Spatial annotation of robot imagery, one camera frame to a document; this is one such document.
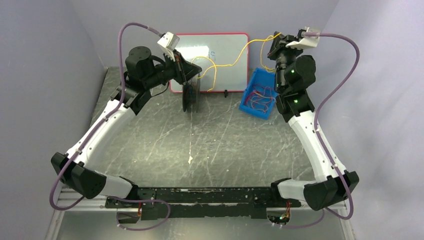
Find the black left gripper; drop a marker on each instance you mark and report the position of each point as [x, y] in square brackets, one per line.
[179, 67]

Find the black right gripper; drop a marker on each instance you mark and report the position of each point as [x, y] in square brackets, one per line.
[278, 46]

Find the black perforated cable spool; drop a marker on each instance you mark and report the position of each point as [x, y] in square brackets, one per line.
[191, 94]

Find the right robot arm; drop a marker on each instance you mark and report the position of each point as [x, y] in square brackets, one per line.
[294, 73]

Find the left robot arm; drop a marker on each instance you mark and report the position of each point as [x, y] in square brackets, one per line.
[144, 71]

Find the red framed whiteboard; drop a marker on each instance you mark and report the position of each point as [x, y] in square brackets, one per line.
[223, 57]

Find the blue plastic bin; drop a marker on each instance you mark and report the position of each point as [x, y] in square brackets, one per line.
[259, 97]

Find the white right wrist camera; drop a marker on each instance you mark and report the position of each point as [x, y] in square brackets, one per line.
[307, 38]

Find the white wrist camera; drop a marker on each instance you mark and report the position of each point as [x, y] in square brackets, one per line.
[307, 38]
[168, 42]

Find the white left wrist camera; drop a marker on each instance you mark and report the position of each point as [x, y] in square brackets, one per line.
[168, 42]

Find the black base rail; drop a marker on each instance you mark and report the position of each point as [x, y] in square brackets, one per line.
[160, 202]

